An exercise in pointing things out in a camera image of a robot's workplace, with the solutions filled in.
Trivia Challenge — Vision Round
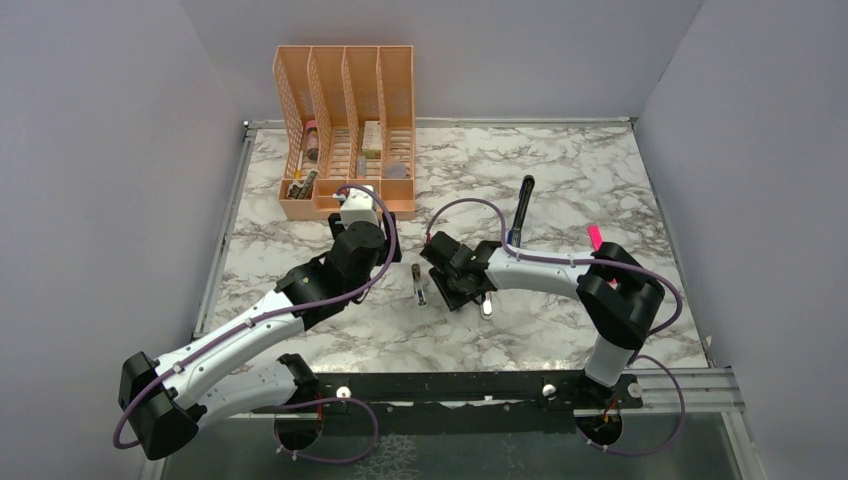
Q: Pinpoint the green white small box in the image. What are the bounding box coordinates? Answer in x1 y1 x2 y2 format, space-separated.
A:
361 120 383 159

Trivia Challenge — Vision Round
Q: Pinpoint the blue stapler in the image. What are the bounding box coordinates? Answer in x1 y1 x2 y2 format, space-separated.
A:
507 175 535 248

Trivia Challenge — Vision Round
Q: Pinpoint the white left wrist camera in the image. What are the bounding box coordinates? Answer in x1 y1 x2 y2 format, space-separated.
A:
339 185 380 228

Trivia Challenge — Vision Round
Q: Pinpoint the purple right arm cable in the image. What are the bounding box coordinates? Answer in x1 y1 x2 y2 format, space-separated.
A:
423 197 688 458

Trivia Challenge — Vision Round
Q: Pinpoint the clear tape roll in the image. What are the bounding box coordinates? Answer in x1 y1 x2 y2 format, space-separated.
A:
383 161 409 179

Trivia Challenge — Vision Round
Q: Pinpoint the pink glue stick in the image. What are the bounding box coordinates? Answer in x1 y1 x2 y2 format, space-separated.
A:
305 120 320 162

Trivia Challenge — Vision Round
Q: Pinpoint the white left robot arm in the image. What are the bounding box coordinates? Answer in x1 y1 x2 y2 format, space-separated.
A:
112 211 401 460

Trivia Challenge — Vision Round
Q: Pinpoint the orange plastic desk organizer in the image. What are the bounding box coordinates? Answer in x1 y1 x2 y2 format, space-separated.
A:
273 45 416 221

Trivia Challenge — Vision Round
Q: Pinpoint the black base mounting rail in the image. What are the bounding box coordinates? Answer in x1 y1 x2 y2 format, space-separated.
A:
263 370 643 436

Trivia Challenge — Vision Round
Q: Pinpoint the black label card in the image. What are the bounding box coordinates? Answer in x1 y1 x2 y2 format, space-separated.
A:
286 169 320 200

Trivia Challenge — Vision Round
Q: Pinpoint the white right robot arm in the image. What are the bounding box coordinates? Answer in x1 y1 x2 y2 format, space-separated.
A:
421 232 665 407

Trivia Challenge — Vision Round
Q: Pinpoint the small white stapler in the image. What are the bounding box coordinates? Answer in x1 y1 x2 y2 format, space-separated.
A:
411 263 428 307

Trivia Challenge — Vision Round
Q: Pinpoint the pink highlighter marker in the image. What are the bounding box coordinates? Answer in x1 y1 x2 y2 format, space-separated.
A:
587 225 604 251

